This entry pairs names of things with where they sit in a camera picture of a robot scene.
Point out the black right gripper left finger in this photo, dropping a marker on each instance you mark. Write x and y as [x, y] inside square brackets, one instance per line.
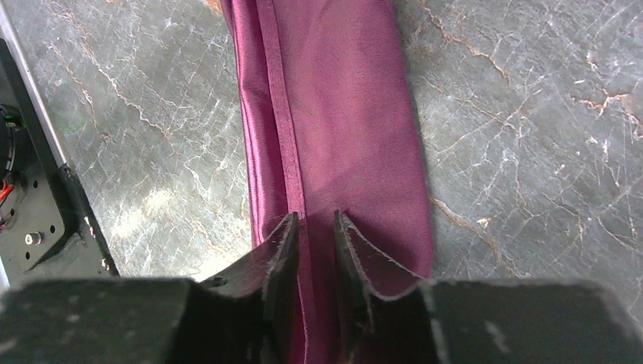
[243, 314]

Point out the magenta satin napkin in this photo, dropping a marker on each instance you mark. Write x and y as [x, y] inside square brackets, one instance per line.
[329, 125]

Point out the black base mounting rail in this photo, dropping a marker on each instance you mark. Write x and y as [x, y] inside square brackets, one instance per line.
[48, 228]

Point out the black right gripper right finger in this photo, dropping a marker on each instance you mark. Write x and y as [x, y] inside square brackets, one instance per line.
[389, 314]

